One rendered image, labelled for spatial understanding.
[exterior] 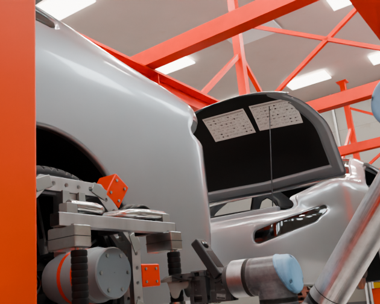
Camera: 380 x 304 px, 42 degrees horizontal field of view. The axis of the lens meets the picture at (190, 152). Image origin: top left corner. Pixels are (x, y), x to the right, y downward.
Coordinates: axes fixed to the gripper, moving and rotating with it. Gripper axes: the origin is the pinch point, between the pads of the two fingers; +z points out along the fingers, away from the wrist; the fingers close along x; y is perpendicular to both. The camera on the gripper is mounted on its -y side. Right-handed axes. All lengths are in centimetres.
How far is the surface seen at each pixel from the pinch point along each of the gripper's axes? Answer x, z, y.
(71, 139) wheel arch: -6, 31, -47
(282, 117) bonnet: 285, 79, -140
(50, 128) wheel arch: -14, 31, -48
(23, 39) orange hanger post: -63, -22, -39
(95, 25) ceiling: 569, 587, -569
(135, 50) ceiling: 713, 600, -569
